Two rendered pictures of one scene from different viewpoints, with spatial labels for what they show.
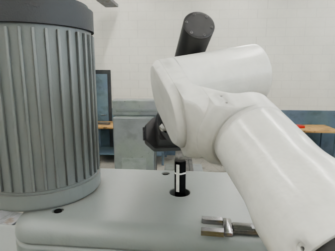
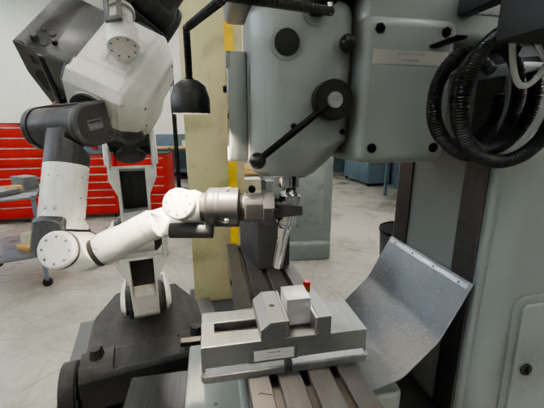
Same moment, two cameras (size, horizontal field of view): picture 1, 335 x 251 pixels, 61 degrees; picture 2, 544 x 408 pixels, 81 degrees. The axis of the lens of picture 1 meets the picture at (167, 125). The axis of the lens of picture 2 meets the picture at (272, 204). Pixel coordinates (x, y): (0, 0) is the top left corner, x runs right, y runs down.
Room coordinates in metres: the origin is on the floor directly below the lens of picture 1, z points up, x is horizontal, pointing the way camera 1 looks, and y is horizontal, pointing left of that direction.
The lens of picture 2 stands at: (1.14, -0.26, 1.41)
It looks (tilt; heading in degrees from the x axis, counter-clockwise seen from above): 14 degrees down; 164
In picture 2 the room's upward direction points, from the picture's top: straight up
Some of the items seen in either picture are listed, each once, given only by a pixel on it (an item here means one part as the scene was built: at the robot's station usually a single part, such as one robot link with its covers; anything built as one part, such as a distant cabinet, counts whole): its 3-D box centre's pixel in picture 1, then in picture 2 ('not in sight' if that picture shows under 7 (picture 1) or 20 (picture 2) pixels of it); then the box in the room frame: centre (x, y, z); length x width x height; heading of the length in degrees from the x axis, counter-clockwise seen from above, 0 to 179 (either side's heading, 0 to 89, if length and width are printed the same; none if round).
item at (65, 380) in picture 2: not in sight; (72, 391); (0.03, -0.67, 0.50); 0.20 x 0.05 x 0.20; 6
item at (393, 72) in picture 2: not in sight; (376, 98); (0.49, 0.17, 1.47); 0.24 x 0.19 x 0.26; 175
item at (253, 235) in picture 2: not in sight; (263, 231); (0.03, 0.04, 1.03); 0.22 x 0.12 x 0.20; 5
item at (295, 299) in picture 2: not in sight; (295, 304); (0.55, -0.03, 1.03); 0.06 x 0.05 x 0.06; 174
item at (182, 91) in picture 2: not in sight; (189, 96); (0.49, -0.22, 1.46); 0.07 x 0.07 x 0.06
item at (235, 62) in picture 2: not in sight; (236, 108); (0.46, -0.13, 1.45); 0.04 x 0.04 x 0.21; 85
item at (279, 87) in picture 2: not in sight; (291, 96); (0.48, -0.02, 1.47); 0.21 x 0.19 x 0.32; 175
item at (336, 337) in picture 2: not in sight; (281, 326); (0.55, -0.06, 0.98); 0.35 x 0.15 x 0.11; 84
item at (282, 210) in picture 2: not in sight; (288, 210); (0.50, -0.03, 1.23); 0.06 x 0.02 x 0.03; 75
